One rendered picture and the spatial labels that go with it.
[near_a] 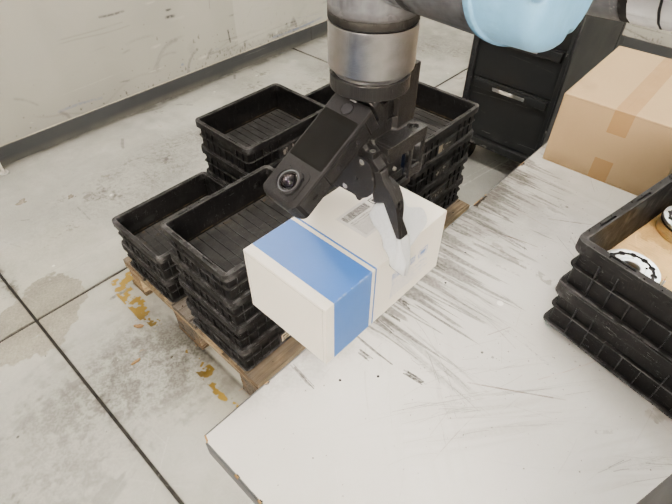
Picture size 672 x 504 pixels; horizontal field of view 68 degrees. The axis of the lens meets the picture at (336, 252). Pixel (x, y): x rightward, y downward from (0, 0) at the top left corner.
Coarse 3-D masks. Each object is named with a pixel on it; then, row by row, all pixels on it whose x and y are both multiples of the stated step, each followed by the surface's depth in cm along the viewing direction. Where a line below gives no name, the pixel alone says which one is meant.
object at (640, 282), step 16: (656, 192) 93; (624, 208) 89; (608, 224) 86; (592, 256) 83; (608, 256) 81; (608, 272) 81; (624, 272) 79; (640, 272) 78; (640, 288) 78; (656, 288) 76
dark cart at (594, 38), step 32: (576, 32) 192; (608, 32) 217; (480, 64) 228; (512, 64) 218; (544, 64) 208; (576, 64) 206; (480, 96) 237; (512, 96) 223; (544, 96) 215; (480, 128) 246; (512, 128) 234; (544, 128) 221
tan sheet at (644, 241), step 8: (656, 216) 103; (648, 224) 101; (640, 232) 100; (648, 232) 100; (656, 232) 100; (624, 240) 98; (632, 240) 98; (640, 240) 98; (648, 240) 98; (656, 240) 98; (664, 240) 98; (616, 248) 96; (624, 248) 96; (632, 248) 96; (640, 248) 96; (648, 248) 96; (656, 248) 96; (664, 248) 96; (648, 256) 95; (656, 256) 95; (664, 256) 95; (656, 264) 93; (664, 264) 93; (664, 272) 92
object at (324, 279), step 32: (288, 224) 55; (320, 224) 55; (352, 224) 55; (256, 256) 51; (288, 256) 51; (320, 256) 51; (352, 256) 51; (384, 256) 51; (416, 256) 56; (256, 288) 55; (288, 288) 49; (320, 288) 48; (352, 288) 48; (384, 288) 54; (288, 320) 53; (320, 320) 48; (352, 320) 52; (320, 352) 52
